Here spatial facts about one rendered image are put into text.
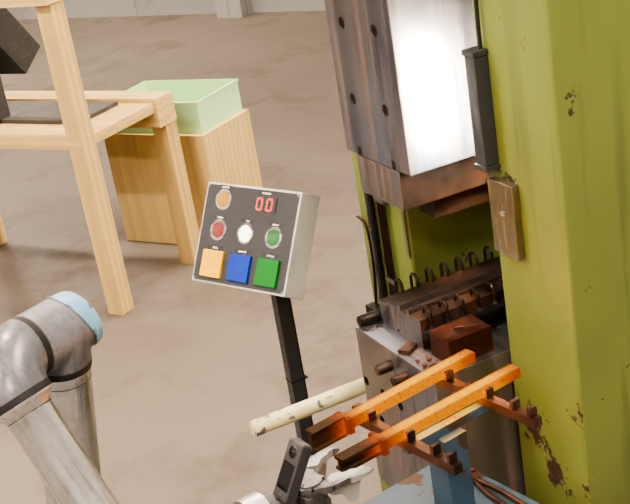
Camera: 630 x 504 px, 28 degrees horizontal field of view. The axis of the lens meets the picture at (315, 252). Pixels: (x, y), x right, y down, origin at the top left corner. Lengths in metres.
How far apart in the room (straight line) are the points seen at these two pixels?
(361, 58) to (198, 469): 2.06
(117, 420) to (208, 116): 1.92
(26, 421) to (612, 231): 1.25
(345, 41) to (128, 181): 3.80
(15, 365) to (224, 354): 3.12
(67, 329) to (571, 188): 1.04
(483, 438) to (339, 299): 2.63
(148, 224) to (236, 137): 0.67
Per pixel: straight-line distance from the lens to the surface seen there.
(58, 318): 2.25
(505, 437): 3.05
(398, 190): 2.85
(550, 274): 2.69
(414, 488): 2.77
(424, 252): 3.24
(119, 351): 5.50
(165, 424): 4.83
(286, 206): 3.32
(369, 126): 2.89
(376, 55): 2.78
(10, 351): 2.20
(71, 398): 2.33
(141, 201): 6.59
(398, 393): 2.58
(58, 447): 2.19
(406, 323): 3.04
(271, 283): 3.31
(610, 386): 2.81
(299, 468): 2.30
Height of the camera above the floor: 2.28
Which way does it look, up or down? 22 degrees down
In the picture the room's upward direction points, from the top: 10 degrees counter-clockwise
